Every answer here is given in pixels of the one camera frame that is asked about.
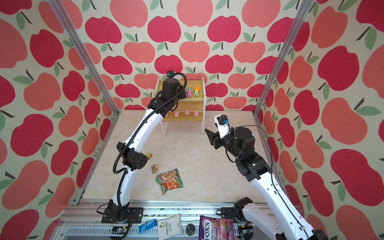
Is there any wooden two-tier shelf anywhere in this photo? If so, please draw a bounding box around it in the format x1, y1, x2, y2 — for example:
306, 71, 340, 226
161, 74, 207, 136

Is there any green orange mixer truck toy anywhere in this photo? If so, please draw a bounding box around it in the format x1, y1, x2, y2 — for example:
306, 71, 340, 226
194, 87, 200, 97

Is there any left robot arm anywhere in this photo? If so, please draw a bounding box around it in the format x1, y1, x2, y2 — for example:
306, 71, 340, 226
100, 71, 188, 226

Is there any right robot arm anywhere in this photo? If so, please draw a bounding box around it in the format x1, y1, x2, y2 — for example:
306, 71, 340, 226
205, 125, 328, 240

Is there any green snack bag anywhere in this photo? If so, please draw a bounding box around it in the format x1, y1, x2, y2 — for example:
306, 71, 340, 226
156, 169, 184, 195

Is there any purple Fox's candy bag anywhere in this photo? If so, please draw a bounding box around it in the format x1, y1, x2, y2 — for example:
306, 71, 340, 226
198, 216, 236, 240

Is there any round metal can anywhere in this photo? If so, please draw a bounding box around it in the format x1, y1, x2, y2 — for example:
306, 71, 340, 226
186, 224, 196, 236

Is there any white paper packet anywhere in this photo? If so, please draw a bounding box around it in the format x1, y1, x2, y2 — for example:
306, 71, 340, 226
157, 214, 183, 240

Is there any blue card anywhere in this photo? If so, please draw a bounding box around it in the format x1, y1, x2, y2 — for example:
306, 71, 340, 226
139, 219, 157, 234

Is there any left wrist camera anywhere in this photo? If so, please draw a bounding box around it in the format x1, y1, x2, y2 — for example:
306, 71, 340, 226
167, 71, 175, 78

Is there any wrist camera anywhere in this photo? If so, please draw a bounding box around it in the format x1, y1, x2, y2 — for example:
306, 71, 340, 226
167, 71, 175, 78
214, 115, 230, 139

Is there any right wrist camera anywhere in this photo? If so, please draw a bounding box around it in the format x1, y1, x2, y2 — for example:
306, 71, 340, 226
214, 115, 230, 139

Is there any left aluminium frame post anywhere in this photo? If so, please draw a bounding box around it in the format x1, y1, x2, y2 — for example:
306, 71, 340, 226
48, 0, 120, 118

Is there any aluminium frame post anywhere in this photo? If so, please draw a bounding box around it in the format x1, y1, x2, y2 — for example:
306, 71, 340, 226
253, 0, 315, 119
48, 0, 120, 118

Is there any right aluminium frame post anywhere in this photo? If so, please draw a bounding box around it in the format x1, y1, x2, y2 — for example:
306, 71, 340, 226
253, 0, 315, 119

